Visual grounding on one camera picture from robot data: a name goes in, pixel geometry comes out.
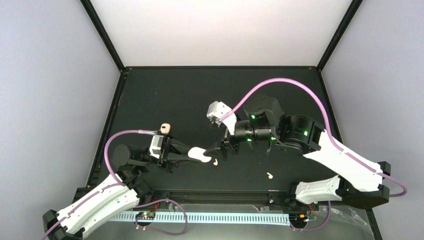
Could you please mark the white earbuds charging case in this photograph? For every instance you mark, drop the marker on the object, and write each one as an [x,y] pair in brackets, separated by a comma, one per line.
[197,153]

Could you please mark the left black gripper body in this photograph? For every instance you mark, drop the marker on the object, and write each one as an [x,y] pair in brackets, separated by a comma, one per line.
[166,148]

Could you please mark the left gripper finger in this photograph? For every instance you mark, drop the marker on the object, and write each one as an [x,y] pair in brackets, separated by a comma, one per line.
[180,146]
[181,160]

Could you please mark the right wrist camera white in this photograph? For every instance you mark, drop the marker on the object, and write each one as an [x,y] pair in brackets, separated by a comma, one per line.
[221,114]

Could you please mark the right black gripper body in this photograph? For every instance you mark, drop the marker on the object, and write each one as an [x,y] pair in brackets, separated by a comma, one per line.
[256,134]

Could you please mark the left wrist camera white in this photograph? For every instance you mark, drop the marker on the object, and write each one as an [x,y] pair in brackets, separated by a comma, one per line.
[156,144]

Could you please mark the circuit board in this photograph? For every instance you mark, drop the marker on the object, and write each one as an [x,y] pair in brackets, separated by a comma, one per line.
[145,215]
[301,218]

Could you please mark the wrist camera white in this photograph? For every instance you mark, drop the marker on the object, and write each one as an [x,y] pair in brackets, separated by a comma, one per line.
[156,144]
[221,114]

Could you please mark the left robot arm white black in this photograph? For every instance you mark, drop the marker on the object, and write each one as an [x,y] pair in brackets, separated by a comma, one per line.
[123,189]

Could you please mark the left circuit board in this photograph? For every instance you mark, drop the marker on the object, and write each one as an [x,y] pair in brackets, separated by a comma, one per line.
[145,215]

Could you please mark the light blue slotted cable duct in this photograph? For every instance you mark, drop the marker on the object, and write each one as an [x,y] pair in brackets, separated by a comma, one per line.
[278,219]

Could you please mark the beige small earbuds case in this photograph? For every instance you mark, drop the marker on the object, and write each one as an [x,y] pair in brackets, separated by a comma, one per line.
[165,128]

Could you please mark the black front aluminium rail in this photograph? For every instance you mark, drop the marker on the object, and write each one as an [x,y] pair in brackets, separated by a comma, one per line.
[276,200]

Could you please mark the right circuit board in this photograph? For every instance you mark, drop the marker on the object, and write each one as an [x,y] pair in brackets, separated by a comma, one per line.
[301,218]

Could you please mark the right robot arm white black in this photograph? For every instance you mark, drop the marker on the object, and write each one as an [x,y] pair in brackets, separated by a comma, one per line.
[358,182]

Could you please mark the clear plastic sheet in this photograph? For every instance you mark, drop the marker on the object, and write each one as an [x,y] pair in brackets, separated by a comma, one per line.
[345,223]

